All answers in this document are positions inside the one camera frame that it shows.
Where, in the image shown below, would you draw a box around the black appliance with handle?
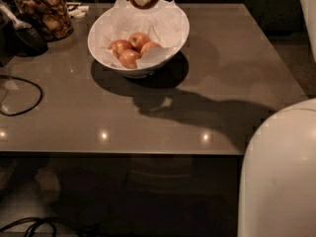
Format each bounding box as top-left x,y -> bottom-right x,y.
0,0 -> 48,57

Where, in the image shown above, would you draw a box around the black cable on table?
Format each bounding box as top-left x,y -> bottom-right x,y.
0,74 -> 44,118

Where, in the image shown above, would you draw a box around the white ceramic bowl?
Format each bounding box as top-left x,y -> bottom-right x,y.
88,10 -> 190,78

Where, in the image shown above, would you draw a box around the small white items on table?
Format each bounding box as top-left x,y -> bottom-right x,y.
68,5 -> 90,19

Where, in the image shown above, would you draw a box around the left red apple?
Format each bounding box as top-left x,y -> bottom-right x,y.
108,39 -> 132,57

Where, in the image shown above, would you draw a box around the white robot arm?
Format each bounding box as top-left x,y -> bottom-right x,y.
139,5 -> 316,237

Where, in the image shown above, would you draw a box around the glass jar of chips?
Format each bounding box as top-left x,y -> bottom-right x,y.
14,0 -> 73,41

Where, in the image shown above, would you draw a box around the black cables on floor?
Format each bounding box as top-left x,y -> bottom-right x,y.
0,214 -> 100,237

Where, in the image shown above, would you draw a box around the right red apple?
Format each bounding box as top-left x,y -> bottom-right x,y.
140,41 -> 160,55

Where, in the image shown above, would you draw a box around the white paper bowl liner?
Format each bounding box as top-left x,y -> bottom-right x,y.
100,0 -> 189,69

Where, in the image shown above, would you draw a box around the hidden middle red apple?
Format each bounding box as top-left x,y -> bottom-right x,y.
128,32 -> 150,51

